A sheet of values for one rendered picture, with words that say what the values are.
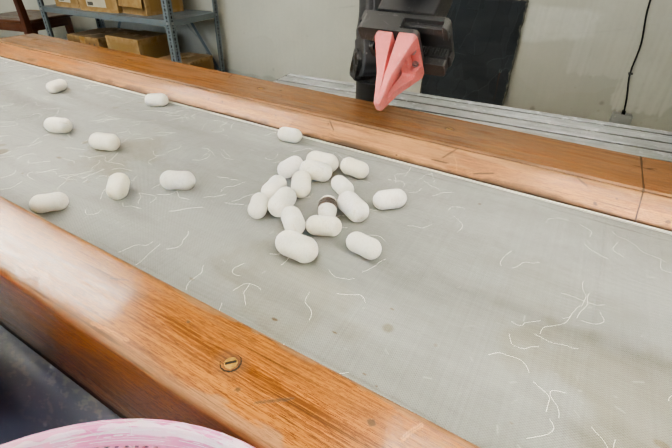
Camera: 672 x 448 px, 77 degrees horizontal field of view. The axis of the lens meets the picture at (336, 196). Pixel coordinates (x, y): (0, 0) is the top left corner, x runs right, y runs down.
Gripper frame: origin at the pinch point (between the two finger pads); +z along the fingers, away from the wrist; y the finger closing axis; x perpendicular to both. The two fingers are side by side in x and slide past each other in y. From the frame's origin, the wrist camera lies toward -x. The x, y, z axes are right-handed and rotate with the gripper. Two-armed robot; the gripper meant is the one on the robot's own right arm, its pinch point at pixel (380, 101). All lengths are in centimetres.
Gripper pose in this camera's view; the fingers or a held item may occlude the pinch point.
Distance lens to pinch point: 47.5
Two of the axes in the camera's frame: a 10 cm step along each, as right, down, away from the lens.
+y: 8.7, 2.7, -4.2
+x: 3.1, 3.7, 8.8
